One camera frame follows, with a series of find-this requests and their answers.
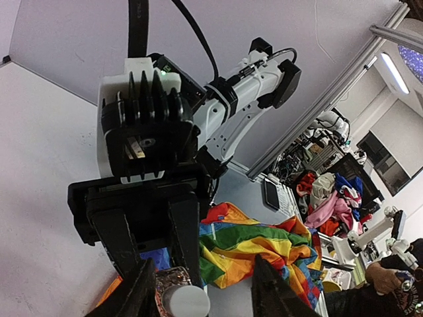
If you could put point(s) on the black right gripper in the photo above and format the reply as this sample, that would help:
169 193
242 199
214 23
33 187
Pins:
110 211

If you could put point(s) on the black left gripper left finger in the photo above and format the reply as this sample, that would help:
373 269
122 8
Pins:
135 296

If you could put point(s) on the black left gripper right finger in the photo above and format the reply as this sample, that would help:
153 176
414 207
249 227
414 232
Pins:
272 296

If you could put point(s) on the glitter nail polish bottle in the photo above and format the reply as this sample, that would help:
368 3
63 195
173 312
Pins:
166 279

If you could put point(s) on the white nail polish cap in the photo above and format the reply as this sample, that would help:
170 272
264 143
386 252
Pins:
187 300

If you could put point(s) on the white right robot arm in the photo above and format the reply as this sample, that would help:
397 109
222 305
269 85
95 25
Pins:
226 108

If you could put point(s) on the bystander hand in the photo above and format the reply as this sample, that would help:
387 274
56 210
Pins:
384 280

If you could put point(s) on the rainbow coloured sleeve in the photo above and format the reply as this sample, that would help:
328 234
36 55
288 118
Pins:
230 241

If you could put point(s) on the black smartphone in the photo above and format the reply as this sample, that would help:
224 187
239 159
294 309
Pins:
271 195

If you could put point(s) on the pile of colourful clothes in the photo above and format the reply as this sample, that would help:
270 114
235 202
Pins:
335 205

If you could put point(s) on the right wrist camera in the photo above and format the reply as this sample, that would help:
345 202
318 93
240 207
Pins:
145 125

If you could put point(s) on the aluminium frame post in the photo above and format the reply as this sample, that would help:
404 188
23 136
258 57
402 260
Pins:
326 100

